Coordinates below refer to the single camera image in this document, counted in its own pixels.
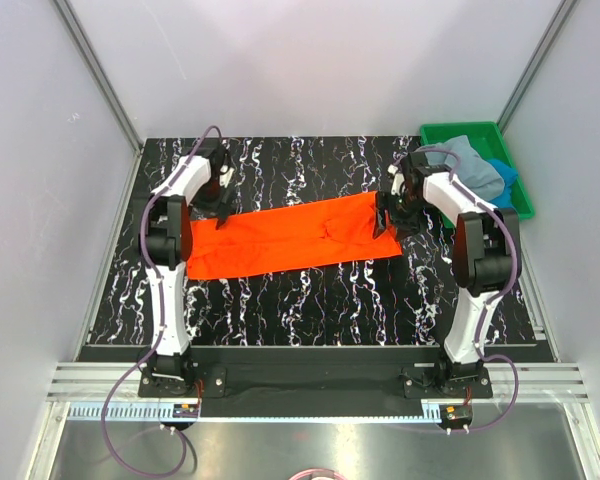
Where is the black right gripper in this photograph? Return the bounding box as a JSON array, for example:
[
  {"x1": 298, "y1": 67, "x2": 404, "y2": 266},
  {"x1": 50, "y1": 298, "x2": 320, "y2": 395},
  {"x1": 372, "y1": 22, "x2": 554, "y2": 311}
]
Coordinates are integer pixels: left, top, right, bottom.
[{"x1": 372, "y1": 191, "x2": 428, "y2": 243}]

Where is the orange t shirt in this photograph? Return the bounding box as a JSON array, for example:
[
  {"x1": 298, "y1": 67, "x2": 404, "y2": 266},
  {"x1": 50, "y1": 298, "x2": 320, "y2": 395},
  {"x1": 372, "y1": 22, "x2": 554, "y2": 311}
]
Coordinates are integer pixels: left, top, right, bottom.
[{"x1": 187, "y1": 192, "x2": 402, "y2": 280}]

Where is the grey-blue t shirt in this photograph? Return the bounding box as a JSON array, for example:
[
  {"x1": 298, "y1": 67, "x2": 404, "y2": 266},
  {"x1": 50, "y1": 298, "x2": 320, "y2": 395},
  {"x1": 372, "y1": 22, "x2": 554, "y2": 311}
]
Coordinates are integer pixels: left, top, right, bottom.
[{"x1": 419, "y1": 135, "x2": 505, "y2": 201}]

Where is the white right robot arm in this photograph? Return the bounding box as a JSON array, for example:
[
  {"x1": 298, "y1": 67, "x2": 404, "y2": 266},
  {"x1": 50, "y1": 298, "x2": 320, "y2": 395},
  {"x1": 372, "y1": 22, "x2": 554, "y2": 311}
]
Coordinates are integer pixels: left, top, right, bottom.
[{"x1": 373, "y1": 150, "x2": 522, "y2": 398}]

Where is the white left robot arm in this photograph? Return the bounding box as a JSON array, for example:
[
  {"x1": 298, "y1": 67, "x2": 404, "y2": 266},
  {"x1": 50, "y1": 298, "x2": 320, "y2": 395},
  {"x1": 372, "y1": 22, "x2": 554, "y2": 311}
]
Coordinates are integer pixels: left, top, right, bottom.
[{"x1": 134, "y1": 140, "x2": 235, "y2": 396}]

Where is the blue t shirt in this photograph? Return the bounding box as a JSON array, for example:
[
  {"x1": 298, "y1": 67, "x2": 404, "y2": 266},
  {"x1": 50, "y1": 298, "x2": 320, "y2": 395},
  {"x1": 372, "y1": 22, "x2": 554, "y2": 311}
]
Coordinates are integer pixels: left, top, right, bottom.
[{"x1": 487, "y1": 159, "x2": 518, "y2": 209}]

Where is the green plastic bin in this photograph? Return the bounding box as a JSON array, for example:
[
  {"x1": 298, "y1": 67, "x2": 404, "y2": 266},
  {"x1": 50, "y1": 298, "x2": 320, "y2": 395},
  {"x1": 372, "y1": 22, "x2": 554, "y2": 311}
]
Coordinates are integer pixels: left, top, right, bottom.
[{"x1": 420, "y1": 121, "x2": 535, "y2": 220}]

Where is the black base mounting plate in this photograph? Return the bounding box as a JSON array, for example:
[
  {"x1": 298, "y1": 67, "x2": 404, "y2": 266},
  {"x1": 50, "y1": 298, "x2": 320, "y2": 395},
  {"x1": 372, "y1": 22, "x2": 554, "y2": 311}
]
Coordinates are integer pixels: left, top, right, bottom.
[{"x1": 138, "y1": 346, "x2": 493, "y2": 400}]

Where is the left connector box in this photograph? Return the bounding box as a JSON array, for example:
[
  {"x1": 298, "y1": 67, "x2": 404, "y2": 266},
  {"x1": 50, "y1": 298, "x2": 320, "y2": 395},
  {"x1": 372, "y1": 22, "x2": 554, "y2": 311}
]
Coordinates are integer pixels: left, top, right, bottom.
[{"x1": 173, "y1": 399, "x2": 201, "y2": 418}]

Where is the connector box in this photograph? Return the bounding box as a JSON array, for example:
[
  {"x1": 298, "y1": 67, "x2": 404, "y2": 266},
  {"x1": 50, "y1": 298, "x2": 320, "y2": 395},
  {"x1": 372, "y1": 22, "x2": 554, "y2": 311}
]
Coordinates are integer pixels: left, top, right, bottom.
[
  {"x1": 441, "y1": 404, "x2": 473, "y2": 429},
  {"x1": 173, "y1": 399, "x2": 201, "y2": 418}
]

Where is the right connector box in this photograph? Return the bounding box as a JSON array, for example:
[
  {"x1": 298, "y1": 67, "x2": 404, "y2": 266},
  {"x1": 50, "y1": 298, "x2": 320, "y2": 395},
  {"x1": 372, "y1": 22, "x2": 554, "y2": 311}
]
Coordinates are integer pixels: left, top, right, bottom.
[{"x1": 441, "y1": 404, "x2": 473, "y2": 429}]

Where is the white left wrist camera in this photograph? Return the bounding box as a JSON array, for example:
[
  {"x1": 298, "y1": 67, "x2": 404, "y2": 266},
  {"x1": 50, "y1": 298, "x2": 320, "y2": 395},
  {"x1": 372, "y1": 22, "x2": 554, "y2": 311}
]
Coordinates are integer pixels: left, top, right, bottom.
[{"x1": 219, "y1": 165, "x2": 234, "y2": 188}]

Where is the left aluminium corner post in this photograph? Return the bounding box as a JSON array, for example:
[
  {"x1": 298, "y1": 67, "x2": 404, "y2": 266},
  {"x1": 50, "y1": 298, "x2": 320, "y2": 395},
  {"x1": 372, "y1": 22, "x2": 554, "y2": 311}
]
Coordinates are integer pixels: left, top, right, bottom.
[{"x1": 49, "y1": 0, "x2": 145, "y2": 151}]

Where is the aluminium corner post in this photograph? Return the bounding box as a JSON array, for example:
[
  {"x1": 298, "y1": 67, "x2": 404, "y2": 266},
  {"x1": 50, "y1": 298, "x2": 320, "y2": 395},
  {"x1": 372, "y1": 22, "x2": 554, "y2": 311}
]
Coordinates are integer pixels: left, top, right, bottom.
[
  {"x1": 497, "y1": 0, "x2": 579, "y2": 133},
  {"x1": 49, "y1": 0, "x2": 145, "y2": 151}
]

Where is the aluminium frame rail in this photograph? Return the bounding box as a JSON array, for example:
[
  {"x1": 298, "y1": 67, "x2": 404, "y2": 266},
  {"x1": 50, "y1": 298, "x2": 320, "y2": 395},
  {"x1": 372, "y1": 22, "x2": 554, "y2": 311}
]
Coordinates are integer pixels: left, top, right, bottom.
[{"x1": 47, "y1": 363, "x2": 588, "y2": 424}]

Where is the right aluminium corner post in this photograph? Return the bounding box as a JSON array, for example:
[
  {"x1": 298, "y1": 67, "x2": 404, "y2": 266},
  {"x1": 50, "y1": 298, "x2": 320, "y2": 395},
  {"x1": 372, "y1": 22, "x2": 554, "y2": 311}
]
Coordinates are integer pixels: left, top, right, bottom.
[{"x1": 497, "y1": 0, "x2": 579, "y2": 133}]

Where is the pink cable loop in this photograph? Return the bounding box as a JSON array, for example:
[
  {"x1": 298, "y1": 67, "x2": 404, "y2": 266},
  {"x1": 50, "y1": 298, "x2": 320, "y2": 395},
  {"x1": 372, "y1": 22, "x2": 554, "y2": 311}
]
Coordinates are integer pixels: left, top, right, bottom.
[{"x1": 288, "y1": 467, "x2": 342, "y2": 480}]

